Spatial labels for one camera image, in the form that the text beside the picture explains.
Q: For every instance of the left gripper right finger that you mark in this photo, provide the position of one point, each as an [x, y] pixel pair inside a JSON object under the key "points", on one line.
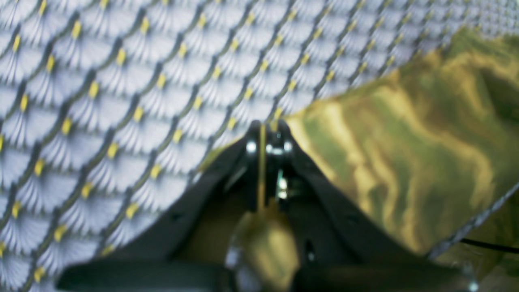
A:
{"points": [[339, 249]]}

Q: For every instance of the camouflage T-shirt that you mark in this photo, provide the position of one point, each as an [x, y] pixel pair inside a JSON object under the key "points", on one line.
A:
{"points": [[428, 152]]}

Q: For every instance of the purple fan-pattern table cloth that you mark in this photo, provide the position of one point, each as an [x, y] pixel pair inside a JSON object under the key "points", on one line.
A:
{"points": [[108, 106]]}

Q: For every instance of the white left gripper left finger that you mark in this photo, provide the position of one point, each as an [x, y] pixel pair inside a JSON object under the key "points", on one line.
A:
{"points": [[148, 263]]}

